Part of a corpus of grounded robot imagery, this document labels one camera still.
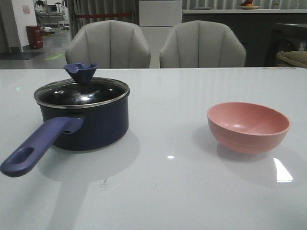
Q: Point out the dark counter sideboard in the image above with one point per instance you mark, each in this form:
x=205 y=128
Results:
x=252 y=27

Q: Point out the red barrier belt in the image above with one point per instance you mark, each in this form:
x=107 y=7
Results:
x=113 y=15

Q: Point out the beige sofa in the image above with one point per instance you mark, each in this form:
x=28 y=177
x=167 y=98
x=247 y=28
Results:
x=293 y=59

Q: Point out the left grey upholstered chair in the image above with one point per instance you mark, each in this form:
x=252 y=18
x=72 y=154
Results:
x=110 y=44

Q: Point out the glass lid with blue knob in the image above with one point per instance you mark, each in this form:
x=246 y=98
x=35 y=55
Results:
x=81 y=90

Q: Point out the dark blue saucepan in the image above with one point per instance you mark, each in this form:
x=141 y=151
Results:
x=70 y=129

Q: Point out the white cabinet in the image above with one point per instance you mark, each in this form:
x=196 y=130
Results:
x=156 y=18

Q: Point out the pink bowl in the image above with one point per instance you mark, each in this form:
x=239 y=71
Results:
x=247 y=127

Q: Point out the grey upholstered chair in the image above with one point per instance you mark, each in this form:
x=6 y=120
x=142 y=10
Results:
x=110 y=44
x=202 y=44

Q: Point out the fruit plate on counter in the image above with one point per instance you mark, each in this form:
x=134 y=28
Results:
x=248 y=5

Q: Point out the dark floor mat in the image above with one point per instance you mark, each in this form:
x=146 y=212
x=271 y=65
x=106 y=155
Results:
x=20 y=56

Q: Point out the red trash bin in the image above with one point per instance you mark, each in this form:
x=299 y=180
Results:
x=34 y=36

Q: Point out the dark side table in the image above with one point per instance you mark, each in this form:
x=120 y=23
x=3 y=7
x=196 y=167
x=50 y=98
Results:
x=285 y=37

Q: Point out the grey curtain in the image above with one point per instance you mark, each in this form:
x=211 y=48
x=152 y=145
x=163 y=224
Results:
x=87 y=7

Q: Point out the right grey upholstered chair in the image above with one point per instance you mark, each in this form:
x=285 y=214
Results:
x=202 y=44

